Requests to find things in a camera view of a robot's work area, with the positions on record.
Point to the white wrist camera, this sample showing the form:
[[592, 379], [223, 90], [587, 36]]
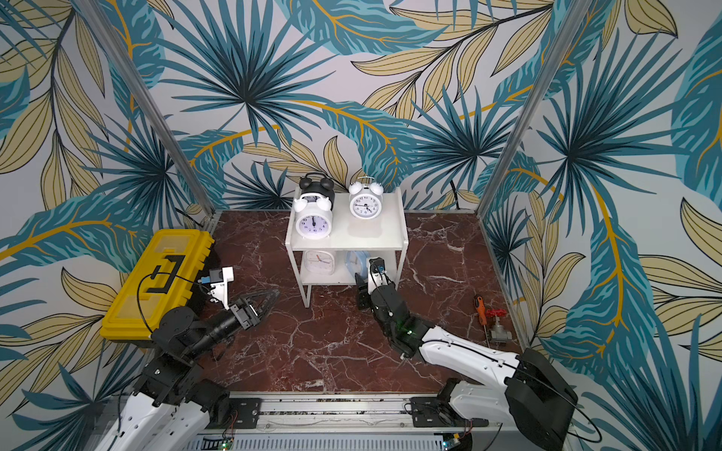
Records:
[[217, 283], [375, 273]]

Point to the aluminium corner post right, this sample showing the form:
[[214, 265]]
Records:
[[558, 49]]

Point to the light blue square clock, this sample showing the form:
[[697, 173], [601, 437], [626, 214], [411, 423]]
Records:
[[357, 263]]

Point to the white twin-bell alarm clock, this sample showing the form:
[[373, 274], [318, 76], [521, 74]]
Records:
[[313, 216]]

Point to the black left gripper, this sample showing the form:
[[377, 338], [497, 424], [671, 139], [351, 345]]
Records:
[[247, 303]]

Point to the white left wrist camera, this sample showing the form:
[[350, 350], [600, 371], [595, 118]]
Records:
[[217, 283]]

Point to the red handled pliers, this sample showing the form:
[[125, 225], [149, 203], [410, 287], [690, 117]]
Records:
[[499, 333]]

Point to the orange handled screwdriver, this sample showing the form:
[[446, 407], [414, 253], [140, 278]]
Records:
[[481, 310]]

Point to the white square alarm clock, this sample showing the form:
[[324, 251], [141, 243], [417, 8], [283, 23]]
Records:
[[319, 262]]

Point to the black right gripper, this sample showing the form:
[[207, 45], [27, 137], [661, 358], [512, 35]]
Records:
[[375, 289]]

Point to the aluminium corner post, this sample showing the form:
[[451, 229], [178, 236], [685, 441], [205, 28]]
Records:
[[109, 39], [558, 49]]

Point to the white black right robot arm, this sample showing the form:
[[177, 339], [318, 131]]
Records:
[[479, 361]]

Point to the yellow black toolbox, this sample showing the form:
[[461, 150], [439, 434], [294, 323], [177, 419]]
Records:
[[165, 277]]

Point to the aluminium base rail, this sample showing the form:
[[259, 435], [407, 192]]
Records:
[[333, 415]]

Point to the aluminium corner post left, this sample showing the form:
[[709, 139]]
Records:
[[109, 39]]

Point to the white two-tier shelf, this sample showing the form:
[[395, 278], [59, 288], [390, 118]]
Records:
[[385, 236]]

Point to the black twin-bell alarm clock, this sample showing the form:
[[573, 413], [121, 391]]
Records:
[[317, 182]]

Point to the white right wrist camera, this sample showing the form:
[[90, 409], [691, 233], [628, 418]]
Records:
[[375, 273]]

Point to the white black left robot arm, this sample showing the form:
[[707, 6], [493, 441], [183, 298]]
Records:
[[171, 402]]

